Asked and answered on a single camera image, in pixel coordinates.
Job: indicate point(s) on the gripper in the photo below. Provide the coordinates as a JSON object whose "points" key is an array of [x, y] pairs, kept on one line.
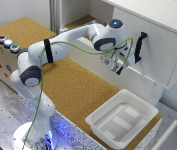
{"points": [[112, 61]]}

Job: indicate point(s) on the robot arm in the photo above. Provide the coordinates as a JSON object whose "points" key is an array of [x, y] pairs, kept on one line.
{"points": [[59, 50]]}

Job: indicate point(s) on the white sliding door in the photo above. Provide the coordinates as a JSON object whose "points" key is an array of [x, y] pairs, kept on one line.
{"points": [[154, 50]]}

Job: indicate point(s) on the white plastic box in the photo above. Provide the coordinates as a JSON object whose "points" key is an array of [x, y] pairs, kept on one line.
{"points": [[121, 120]]}

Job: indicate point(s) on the white cabinet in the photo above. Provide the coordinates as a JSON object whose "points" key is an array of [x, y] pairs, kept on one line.
{"points": [[161, 20]]}

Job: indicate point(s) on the green button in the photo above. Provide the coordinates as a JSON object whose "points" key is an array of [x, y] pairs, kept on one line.
{"points": [[14, 47]]}

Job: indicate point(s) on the blue button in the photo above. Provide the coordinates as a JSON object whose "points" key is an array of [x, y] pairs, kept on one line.
{"points": [[8, 42]]}

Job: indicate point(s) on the red button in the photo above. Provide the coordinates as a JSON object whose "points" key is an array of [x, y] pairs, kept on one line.
{"points": [[1, 38]]}

